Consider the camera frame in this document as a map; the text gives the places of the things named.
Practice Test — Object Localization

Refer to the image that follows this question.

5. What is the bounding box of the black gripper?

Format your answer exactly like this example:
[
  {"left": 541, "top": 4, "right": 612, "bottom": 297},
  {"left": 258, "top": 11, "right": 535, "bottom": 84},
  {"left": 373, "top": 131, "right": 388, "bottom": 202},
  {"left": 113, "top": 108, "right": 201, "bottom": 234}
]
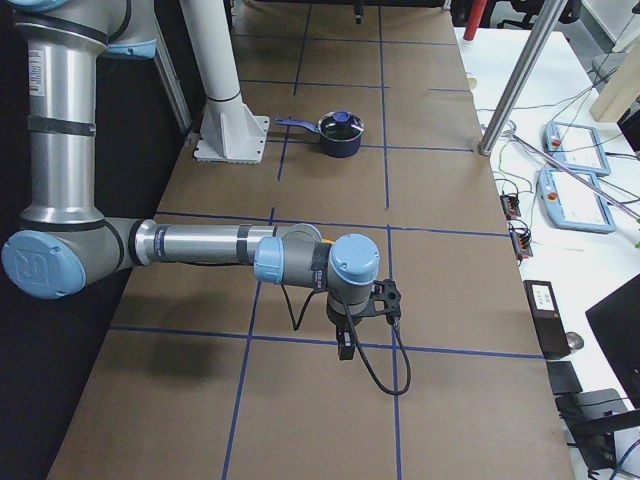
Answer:
[{"left": 331, "top": 312, "right": 357, "bottom": 361}]

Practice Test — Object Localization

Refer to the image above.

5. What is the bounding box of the glass pot lid purple knob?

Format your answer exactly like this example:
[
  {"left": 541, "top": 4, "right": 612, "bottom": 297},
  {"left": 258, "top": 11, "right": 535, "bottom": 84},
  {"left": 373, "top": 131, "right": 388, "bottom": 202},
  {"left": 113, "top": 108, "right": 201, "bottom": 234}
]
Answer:
[{"left": 318, "top": 110, "right": 364, "bottom": 142}]

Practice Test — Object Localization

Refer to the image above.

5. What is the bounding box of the dark blue saucepan purple handle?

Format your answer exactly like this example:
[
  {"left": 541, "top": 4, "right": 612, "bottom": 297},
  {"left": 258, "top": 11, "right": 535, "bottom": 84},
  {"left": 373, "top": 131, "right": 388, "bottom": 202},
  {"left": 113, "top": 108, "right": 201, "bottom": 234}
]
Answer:
[{"left": 274, "top": 110, "right": 366, "bottom": 159}]

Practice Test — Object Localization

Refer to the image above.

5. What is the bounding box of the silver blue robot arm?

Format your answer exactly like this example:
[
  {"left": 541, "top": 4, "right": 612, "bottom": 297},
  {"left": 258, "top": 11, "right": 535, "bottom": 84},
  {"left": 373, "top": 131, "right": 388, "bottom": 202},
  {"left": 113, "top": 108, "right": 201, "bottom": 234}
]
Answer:
[{"left": 1, "top": 1, "right": 243, "bottom": 372}]

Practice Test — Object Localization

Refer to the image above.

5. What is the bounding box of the black box with label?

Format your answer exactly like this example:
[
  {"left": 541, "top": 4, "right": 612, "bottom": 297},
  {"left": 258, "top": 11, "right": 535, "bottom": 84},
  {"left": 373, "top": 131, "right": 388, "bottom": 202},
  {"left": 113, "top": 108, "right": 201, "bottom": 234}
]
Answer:
[{"left": 523, "top": 280, "right": 570, "bottom": 360}]

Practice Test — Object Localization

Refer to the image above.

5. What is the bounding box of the orange black connector board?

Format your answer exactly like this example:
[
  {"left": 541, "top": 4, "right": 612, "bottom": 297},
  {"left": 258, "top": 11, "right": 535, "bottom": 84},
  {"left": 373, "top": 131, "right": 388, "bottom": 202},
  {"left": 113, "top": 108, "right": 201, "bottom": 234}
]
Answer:
[{"left": 500, "top": 193, "right": 521, "bottom": 220}]

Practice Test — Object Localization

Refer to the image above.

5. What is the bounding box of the black monitor stand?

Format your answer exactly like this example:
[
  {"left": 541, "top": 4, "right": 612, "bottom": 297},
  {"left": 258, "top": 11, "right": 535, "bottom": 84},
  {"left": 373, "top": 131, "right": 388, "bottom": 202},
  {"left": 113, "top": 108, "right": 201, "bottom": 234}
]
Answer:
[{"left": 555, "top": 388, "right": 639, "bottom": 470}]

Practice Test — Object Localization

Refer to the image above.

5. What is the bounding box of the black monitor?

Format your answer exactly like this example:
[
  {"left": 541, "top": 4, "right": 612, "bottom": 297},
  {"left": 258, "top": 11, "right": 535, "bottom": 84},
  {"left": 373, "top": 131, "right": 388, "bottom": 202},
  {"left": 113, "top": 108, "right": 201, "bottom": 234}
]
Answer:
[{"left": 586, "top": 275, "right": 640, "bottom": 407}]

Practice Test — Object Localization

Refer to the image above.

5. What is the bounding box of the near blue teach pendant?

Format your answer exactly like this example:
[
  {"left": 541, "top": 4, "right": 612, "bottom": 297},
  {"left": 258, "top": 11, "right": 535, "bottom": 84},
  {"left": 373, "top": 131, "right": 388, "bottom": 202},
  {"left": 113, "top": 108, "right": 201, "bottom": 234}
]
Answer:
[{"left": 538, "top": 166, "right": 616, "bottom": 234}]

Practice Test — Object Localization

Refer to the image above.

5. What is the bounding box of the blue teach pendant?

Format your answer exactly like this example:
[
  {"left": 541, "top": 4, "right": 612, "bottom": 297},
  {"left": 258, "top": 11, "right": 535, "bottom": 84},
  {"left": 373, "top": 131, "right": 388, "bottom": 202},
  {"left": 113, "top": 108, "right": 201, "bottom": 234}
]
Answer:
[
  {"left": 538, "top": 166, "right": 616, "bottom": 234},
  {"left": 543, "top": 121, "right": 611, "bottom": 177}
]

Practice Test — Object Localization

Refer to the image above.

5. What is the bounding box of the far blue teach pendant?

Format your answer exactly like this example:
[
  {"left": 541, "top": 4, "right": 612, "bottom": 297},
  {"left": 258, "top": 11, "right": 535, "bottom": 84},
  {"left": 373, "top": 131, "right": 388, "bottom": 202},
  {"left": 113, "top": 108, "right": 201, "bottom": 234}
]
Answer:
[{"left": 543, "top": 121, "right": 611, "bottom": 177}]

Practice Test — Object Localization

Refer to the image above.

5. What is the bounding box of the red cylinder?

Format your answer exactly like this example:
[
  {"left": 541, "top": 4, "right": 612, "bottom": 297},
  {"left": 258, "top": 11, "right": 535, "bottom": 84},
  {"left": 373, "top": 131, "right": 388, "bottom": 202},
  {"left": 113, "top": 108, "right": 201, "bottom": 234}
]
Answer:
[{"left": 463, "top": 0, "right": 487, "bottom": 42}]

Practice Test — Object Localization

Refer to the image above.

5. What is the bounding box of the wooden board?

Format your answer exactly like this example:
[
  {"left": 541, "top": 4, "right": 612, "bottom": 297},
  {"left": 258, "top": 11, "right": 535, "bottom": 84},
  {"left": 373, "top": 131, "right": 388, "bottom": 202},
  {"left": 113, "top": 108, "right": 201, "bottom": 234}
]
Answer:
[{"left": 589, "top": 0, "right": 640, "bottom": 125}]

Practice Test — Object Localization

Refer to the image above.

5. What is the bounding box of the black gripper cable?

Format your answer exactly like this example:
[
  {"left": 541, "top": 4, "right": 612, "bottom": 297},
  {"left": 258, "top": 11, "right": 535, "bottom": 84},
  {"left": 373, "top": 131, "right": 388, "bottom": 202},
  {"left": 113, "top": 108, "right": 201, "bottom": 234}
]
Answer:
[{"left": 281, "top": 284, "right": 412, "bottom": 397}]

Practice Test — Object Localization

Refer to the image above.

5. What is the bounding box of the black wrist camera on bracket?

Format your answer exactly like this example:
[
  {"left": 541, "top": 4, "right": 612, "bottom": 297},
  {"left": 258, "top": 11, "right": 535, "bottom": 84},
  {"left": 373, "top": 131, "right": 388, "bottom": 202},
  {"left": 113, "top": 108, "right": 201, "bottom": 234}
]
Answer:
[{"left": 369, "top": 279, "right": 402, "bottom": 325}]

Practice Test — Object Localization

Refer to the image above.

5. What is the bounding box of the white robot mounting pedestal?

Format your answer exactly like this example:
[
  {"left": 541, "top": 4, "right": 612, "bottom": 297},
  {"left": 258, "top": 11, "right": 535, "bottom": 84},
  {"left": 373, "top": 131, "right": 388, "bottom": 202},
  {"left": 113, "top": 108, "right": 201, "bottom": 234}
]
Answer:
[{"left": 180, "top": 0, "right": 270, "bottom": 164}]

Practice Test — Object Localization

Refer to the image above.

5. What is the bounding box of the silver aluminium frame post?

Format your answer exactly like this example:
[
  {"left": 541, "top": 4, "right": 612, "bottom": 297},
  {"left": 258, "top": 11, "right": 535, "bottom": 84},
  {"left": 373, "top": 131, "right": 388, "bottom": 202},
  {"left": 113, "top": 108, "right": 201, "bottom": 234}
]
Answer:
[{"left": 478, "top": 0, "right": 568, "bottom": 156}]

